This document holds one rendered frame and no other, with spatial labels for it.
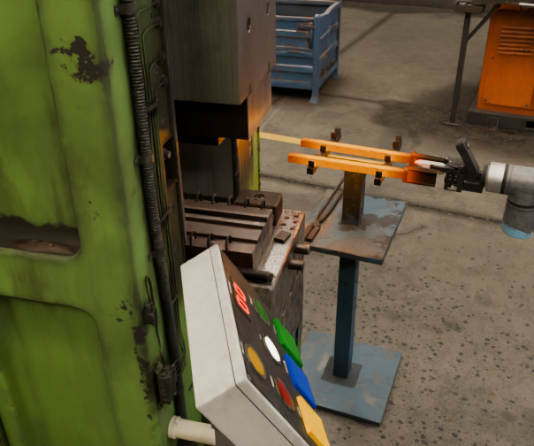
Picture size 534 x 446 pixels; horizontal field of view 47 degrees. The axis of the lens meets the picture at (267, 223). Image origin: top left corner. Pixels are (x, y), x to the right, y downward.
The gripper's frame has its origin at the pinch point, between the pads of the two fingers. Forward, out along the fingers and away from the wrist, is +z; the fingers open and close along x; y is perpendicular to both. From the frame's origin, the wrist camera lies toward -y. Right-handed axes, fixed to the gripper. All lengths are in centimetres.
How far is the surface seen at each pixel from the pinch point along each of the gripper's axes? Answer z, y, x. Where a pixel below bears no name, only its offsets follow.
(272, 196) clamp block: 33, 0, -38
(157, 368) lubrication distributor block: 35, 14, -97
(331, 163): 24.1, -0.4, -13.6
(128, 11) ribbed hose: 35, -59, -92
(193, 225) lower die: 45, -1, -62
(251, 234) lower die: 29, -1, -61
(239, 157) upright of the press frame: 46, -7, -33
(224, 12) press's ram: 28, -56, -72
